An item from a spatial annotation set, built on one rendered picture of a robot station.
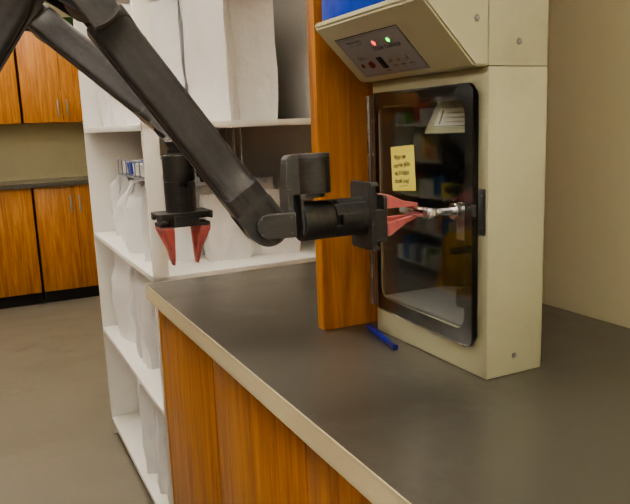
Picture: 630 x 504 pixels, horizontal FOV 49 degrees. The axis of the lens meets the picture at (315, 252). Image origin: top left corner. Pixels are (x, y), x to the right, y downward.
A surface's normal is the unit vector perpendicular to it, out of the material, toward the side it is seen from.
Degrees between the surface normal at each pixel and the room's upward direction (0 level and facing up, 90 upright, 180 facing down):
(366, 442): 0
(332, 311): 90
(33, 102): 90
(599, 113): 90
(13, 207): 90
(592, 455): 0
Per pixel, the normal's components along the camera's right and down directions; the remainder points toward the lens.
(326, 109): 0.44, 0.15
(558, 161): -0.89, 0.11
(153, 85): 0.23, 0.17
